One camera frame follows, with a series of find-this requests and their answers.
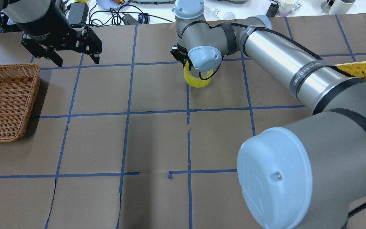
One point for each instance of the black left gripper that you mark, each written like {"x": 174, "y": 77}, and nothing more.
{"x": 44, "y": 21}

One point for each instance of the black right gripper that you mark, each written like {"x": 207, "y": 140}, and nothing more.
{"x": 179, "y": 54}

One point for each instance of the yellow tape roll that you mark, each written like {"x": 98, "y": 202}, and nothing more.
{"x": 192, "y": 80}

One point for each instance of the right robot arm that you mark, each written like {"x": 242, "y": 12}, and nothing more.
{"x": 306, "y": 173}

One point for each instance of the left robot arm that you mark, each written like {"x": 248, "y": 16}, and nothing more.
{"x": 26, "y": 11}

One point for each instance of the black power adapter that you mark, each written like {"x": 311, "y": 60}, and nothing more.
{"x": 78, "y": 13}

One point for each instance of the white plate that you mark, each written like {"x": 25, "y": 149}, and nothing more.
{"x": 114, "y": 4}

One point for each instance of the light bulb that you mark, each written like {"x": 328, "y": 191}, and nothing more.
{"x": 224, "y": 15}

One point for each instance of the brown wicker basket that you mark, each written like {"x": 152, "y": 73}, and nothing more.
{"x": 19, "y": 87}

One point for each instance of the white cup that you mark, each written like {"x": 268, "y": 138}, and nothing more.
{"x": 286, "y": 6}

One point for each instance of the white mug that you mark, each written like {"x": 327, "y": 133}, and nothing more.
{"x": 335, "y": 7}

